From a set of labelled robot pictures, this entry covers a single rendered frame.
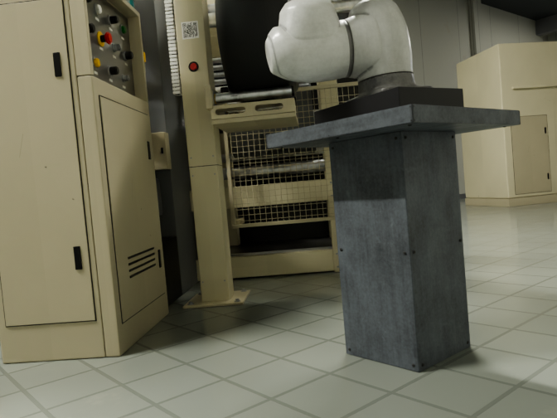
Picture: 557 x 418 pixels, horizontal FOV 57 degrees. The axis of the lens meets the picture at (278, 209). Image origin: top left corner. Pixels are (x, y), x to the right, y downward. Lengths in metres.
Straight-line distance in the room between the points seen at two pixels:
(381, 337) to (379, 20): 0.84
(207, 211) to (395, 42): 1.22
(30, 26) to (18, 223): 0.62
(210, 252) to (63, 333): 0.78
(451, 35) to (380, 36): 8.65
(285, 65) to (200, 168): 1.03
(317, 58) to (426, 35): 8.05
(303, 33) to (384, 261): 0.63
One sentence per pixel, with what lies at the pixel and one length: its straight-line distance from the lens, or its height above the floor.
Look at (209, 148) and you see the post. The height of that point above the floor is 0.69.
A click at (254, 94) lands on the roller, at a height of 0.90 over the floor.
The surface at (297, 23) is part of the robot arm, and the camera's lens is 1.41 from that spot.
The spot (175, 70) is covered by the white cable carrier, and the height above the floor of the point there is 1.05.
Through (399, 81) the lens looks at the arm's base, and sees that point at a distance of 1.44.
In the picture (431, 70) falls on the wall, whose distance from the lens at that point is 9.35.
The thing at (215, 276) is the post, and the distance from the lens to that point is 2.34.
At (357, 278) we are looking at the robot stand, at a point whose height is 0.23.
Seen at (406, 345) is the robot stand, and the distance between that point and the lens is 1.40.
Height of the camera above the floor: 0.50
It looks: 2 degrees down
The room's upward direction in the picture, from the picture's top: 5 degrees counter-clockwise
